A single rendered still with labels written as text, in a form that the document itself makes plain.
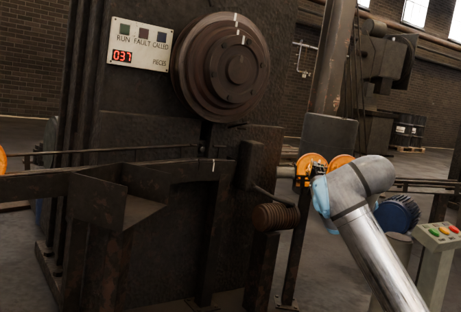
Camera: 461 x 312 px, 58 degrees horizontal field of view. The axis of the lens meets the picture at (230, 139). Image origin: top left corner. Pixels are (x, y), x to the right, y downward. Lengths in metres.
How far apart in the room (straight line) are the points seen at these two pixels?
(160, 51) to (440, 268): 1.42
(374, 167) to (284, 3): 1.17
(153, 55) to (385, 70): 8.14
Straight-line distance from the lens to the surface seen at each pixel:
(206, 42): 1.71
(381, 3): 12.63
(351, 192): 1.25
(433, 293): 1.94
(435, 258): 1.89
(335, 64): 6.04
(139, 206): 1.45
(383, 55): 9.56
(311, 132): 4.47
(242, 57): 1.74
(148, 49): 1.78
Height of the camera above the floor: 1.05
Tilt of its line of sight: 7 degrees down
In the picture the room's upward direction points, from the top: 9 degrees clockwise
